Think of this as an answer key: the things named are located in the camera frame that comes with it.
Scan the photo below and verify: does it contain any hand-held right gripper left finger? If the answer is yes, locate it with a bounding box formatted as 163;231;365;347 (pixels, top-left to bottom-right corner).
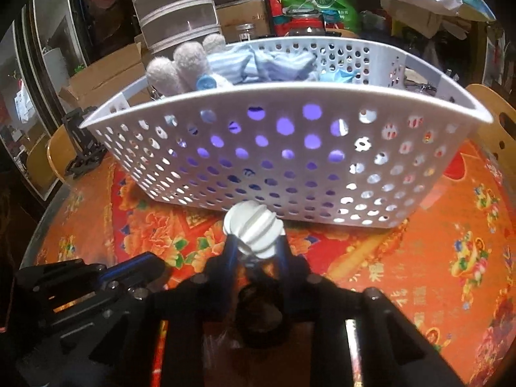
73;234;243;387

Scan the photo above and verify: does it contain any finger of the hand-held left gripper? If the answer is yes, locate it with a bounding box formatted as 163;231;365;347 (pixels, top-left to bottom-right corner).
40;252;167;331
16;262;134;303

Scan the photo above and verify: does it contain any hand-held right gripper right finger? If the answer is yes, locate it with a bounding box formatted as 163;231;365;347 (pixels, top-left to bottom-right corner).
276;236;464;387

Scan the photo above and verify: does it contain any white ribbed ball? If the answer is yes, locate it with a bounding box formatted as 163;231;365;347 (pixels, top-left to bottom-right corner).
223;201;288;259

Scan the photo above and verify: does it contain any white perforated plastic basket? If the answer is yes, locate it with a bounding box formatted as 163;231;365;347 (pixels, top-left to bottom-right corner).
78;36;494;230

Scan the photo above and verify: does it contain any light blue star toy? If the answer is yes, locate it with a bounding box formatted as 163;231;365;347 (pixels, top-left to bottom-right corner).
320;68;359;85

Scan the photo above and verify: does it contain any blue striped cloth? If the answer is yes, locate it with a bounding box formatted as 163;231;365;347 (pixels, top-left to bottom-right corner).
205;44;319;85

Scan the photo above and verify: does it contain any white plush toy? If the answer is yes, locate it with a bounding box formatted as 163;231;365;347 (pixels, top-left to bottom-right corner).
146;34;234;97

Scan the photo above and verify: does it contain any wooden chair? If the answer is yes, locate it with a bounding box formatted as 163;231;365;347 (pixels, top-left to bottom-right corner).
463;84;516;170
46;125;81;184

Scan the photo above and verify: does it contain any black folding stand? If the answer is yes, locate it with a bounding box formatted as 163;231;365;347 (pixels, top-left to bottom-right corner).
62;107;107;178

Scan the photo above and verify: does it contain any purple sheet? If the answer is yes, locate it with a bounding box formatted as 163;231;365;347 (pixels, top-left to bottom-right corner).
177;105;347;166

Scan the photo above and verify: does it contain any open cardboard box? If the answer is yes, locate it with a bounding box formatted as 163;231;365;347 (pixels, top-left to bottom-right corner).
58;40;148;107

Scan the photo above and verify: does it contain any glass pickle jar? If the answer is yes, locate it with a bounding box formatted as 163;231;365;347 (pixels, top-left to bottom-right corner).
288;12;327;39

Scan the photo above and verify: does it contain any closed cardboard box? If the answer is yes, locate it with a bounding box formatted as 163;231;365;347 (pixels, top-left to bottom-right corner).
215;0;271;45

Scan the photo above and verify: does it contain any white plastic drawer tower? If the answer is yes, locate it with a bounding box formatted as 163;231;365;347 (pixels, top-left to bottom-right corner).
123;0;222;55

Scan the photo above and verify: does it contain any dark mirrored wardrobe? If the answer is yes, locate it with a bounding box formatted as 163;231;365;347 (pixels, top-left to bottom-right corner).
0;0;142;210

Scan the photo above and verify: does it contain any blue printed tote bag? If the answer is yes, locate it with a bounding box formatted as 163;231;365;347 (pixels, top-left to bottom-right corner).
455;0;496;21

